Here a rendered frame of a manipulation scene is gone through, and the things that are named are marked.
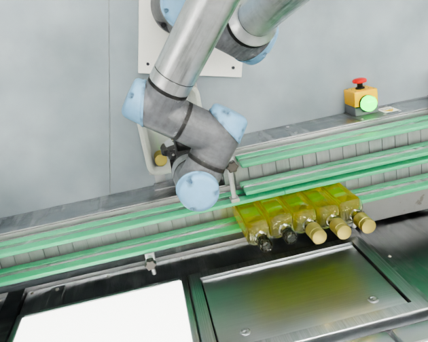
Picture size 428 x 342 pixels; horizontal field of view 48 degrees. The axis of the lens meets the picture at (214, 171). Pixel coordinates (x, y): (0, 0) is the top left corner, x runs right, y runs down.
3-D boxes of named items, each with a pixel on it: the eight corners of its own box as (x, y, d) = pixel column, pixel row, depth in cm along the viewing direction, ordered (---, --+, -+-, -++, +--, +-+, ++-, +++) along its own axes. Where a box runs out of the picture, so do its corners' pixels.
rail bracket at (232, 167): (223, 193, 128) (233, 210, 116) (213, 132, 122) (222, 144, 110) (234, 190, 128) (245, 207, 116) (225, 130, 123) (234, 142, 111)
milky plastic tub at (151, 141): (148, 167, 136) (149, 178, 128) (130, 90, 129) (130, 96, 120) (207, 155, 138) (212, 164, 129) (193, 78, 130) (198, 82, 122)
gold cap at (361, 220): (350, 218, 109) (358, 226, 105) (361, 209, 109) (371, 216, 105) (358, 229, 111) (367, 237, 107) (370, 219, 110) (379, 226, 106)
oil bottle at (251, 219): (232, 215, 131) (251, 250, 111) (229, 196, 129) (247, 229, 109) (252, 210, 131) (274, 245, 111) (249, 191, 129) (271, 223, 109)
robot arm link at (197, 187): (230, 180, 85) (209, 221, 87) (219, 163, 95) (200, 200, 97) (191, 163, 83) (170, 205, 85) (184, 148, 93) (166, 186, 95)
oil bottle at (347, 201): (313, 197, 133) (345, 228, 113) (310, 178, 131) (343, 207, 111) (332, 192, 133) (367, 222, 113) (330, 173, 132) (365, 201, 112)
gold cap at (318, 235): (306, 237, 109) (312, 245, 105) (304, 223, 108) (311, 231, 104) (321, 234, 109) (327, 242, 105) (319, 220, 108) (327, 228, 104)
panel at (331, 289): (20, 324, 119) (-21, 436, 87) (16, 315, 118) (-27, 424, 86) (359, 243, 128) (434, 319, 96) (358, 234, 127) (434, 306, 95)
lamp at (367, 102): (359, 112, 133) (364, 114, 131) (358, 96, 132) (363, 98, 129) (374, 108, 134) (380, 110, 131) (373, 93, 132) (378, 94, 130)
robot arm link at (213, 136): (200, 97, 82) (172, 153, 84) (256, 123, 85) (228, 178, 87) (193, 90, 89) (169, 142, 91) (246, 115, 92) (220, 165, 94)
